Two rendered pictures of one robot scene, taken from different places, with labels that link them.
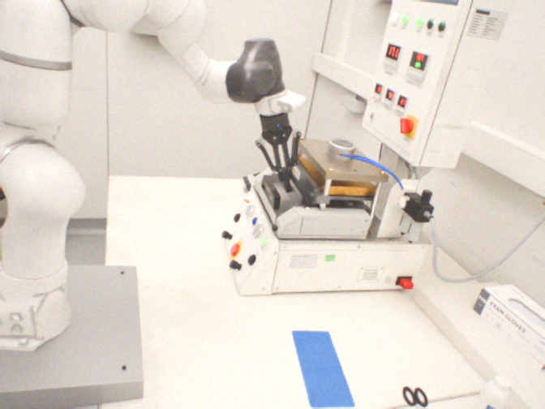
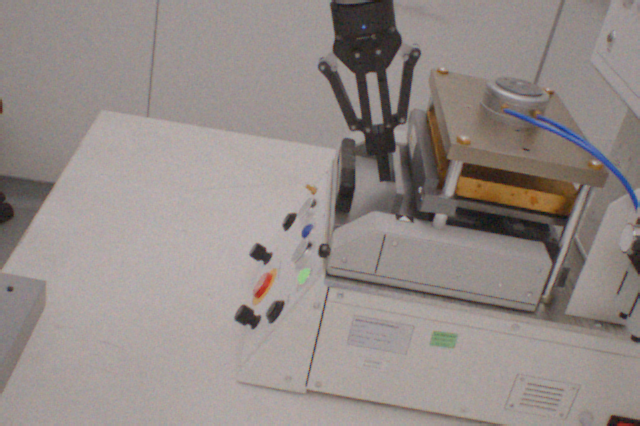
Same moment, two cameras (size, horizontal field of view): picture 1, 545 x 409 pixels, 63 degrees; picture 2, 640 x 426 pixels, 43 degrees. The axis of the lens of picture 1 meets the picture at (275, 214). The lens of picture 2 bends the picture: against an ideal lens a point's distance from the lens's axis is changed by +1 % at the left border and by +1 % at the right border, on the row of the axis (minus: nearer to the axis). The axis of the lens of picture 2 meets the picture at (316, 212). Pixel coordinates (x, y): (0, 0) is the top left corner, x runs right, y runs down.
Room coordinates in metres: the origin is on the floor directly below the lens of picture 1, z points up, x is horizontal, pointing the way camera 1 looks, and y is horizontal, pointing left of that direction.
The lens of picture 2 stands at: (0.22, -0.21, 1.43)
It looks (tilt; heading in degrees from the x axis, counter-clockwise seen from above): 28 degrees down; 16
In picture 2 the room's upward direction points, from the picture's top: 12 degrees clockwise
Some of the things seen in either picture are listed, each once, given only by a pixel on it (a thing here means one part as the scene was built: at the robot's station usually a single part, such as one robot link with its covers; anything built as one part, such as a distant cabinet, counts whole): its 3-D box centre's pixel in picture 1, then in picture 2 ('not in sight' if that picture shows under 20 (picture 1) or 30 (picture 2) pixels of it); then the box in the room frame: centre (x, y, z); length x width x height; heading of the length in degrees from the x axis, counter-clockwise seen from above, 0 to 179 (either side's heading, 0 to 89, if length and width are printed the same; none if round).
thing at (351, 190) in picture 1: (336, 170); (500, 148); (1.21, -0.15, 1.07); 0.22 x 0.17 x 0.10; 19
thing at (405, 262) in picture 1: (319, 240); (448, 299); (1.20, -0.15, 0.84); 0.53 x 0.37 x 0.17; 109
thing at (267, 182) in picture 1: (270, 191); (345, 172); (1.16, 0.03, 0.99); 0.15 x 0.02 x 0.04; 19
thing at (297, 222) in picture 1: (320, 223); (430, 257); (1.06, -0.12, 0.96); 0.26 x 0.05 x 0.07; 109
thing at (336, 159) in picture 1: (350, 167); (531, 144); (1.21, -0.19, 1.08); 0.31 x 0.24 x 0.13; 19
